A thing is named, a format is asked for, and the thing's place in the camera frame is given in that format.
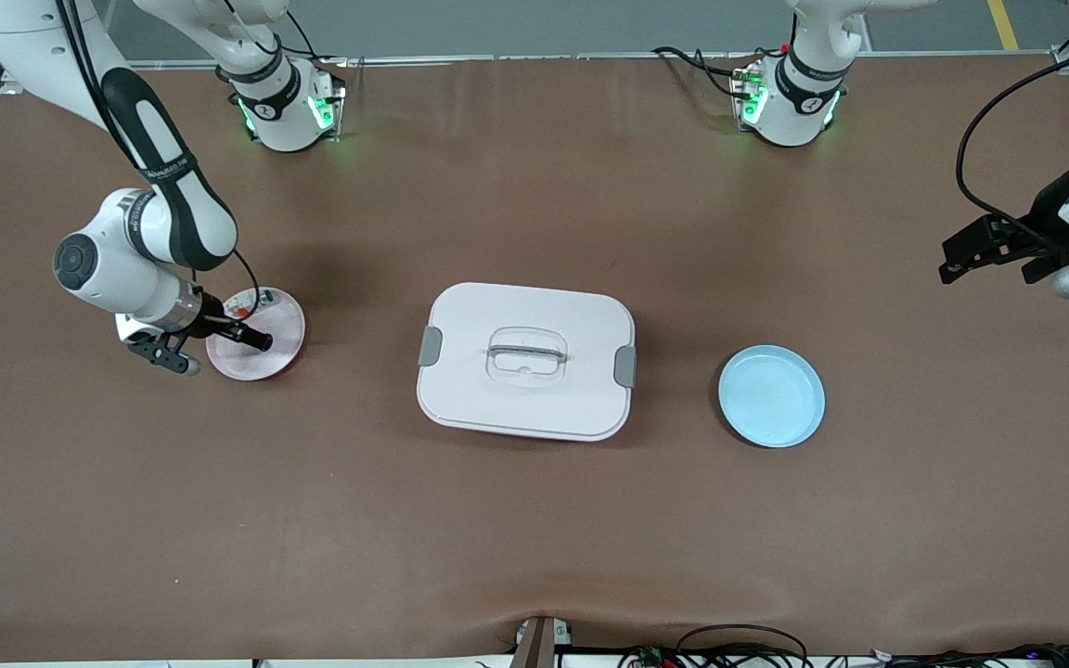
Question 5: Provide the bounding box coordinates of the pink box with white lid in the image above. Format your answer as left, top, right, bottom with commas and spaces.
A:
416, 282, 638, 443

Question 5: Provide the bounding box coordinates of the pink round plate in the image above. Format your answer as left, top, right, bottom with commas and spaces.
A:
205, 286, 307, 382

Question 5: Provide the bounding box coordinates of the light blue round plate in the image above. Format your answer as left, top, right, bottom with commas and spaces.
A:
717, 344, 826, 449

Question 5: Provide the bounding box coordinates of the white right camera bracket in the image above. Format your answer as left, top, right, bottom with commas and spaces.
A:
115, 314, 169, 346

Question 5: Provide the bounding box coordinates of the black base cable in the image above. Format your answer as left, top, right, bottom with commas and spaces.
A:
651, 45, 758, 101

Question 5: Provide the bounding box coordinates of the black cable bundle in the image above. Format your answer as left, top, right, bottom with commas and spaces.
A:
869, 643, 1069, 668

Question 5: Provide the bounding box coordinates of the silver table edge rail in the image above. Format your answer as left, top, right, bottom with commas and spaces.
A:
0, 51, 1060, 71

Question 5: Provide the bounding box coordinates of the black looped cable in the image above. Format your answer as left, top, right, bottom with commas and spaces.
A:
674, 623, 811, 668

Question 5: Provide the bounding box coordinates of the coloured wire bundle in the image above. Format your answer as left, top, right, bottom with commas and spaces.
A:
618, 645, 684, 668

